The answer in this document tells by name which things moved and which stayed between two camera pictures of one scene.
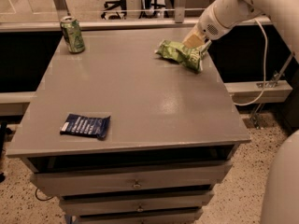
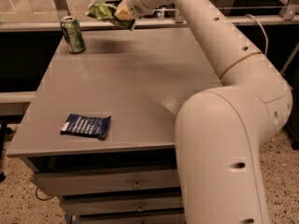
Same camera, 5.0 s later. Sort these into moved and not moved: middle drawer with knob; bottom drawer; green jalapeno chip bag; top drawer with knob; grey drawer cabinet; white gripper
Moved: green jalapeno chip bag; white gripper
Not moved: grey drawer cabinet; bottom drawer; top drawer with knob; middle drawer with knob
